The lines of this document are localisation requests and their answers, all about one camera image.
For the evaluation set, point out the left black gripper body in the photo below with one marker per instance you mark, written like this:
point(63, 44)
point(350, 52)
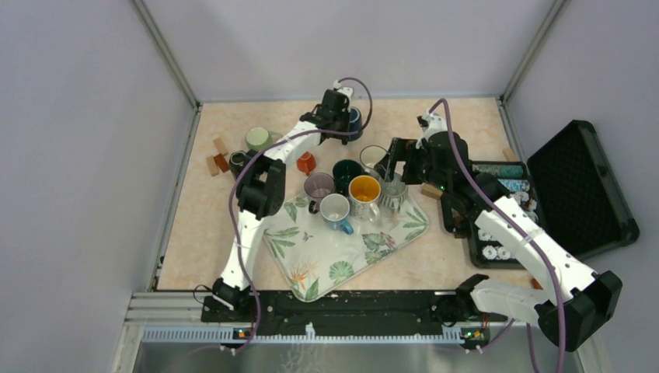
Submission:
point(341, 120)

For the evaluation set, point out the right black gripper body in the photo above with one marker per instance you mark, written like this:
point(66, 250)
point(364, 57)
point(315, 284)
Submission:
point(438, 177)

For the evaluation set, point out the navy blue mug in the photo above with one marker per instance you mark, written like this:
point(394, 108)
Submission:
point(355, 124)

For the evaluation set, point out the white black-rimmed mug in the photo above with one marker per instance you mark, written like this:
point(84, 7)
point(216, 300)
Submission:
point(369, 158)

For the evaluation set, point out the grey striped mug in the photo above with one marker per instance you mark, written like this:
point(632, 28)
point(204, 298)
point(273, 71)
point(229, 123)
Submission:
point(393, 194)

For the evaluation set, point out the white floral mug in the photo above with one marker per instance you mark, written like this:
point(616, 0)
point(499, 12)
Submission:
point(363, 194)

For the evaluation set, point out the orange red mug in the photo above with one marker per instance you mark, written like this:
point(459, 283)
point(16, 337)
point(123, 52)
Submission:
point(306, 163)

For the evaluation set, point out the dark green mug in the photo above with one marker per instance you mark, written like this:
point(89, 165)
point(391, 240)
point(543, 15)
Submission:
point(344, 172)

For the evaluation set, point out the lilac purple mug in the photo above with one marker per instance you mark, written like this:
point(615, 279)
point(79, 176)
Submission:
point(318, 186)

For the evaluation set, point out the light green mug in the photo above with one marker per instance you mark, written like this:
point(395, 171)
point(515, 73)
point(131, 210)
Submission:
point(260, 138)

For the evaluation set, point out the light blue mug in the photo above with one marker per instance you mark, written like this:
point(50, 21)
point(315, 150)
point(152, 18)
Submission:
point(335, 209)

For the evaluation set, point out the black mug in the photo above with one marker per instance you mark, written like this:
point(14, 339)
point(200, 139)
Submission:
point(237, 162)

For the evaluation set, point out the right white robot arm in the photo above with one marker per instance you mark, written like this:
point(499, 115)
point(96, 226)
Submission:
point(574, 301)

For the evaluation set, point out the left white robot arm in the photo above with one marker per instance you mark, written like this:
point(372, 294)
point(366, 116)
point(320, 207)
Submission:
point(259, 189)

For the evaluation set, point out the light wooden block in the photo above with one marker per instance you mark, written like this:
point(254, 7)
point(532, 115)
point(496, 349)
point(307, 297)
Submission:
point(431, 191)

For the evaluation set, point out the wooden block by case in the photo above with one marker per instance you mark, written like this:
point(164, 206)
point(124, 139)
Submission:
point(510, 155)

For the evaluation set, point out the tan wooden block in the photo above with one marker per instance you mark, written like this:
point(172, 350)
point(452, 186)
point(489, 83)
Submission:
point(220, 147)

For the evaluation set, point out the reddish brown wooden block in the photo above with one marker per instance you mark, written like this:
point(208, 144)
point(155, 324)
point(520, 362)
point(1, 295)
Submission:
point(221, 163)

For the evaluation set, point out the black carrying case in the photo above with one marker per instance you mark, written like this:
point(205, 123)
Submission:
point(567, 187)

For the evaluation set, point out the pale wooden block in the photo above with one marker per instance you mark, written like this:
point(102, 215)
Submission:
point(212, 166)

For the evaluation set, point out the floral leaf pattern tray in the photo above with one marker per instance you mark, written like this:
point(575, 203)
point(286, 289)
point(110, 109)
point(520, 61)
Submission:
point(316, 260)

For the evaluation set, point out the orange block in case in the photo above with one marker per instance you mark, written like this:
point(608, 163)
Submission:
point(535, 284)

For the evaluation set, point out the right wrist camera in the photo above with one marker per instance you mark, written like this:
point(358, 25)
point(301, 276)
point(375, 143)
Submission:
point(430, 124)

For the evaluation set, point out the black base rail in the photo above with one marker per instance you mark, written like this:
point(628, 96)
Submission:
point(350, 313)

